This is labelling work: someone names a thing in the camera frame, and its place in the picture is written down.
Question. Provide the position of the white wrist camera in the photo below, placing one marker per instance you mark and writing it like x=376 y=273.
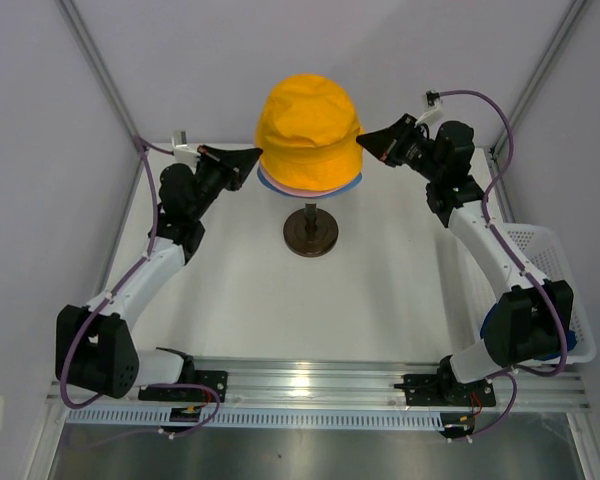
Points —
x=183 y=152
x=433 y=109

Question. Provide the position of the pink bucket hat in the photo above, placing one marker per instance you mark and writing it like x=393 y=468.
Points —
x=290 y=189

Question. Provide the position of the white plastic basket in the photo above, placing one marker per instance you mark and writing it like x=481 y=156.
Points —
x=544 y=249

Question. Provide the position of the left aluminium corner post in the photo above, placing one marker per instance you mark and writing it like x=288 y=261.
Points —
x=80 y=31

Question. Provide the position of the white slotted cable duct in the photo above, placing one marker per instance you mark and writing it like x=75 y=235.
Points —
x=270 y=418

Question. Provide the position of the dark blue hat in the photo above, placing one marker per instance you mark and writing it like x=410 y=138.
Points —
x=571 y=338

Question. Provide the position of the cream mannequin head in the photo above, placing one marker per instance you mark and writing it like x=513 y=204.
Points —
x=310 y=232

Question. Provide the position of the yellow hat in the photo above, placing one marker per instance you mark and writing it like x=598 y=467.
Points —
x=307 y=130

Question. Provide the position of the right aluminium corner post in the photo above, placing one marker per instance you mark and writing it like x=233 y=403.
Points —
x=546 y=61

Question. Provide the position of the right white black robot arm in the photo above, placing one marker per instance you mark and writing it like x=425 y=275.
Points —
x=531 y=317

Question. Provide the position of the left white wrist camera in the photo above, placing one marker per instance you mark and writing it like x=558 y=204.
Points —
x=183 y=152

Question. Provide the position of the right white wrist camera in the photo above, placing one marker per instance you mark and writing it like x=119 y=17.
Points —
x=433 y=109

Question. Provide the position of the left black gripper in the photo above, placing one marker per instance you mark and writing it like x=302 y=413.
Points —
x=231 y=165

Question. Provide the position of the aluminium mounting rail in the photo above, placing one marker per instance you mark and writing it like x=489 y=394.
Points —
x=298 y=384

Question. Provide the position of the aluminium corner post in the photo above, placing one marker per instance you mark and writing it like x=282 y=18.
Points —
x=546 y=61
x=80 y=31

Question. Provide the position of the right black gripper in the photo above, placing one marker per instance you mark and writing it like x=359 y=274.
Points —
x=387 y=146

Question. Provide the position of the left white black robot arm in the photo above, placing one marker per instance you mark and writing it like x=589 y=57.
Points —
x=95 y=350

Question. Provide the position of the blue bucket hat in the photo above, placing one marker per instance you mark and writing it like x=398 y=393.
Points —
x=350 y=185

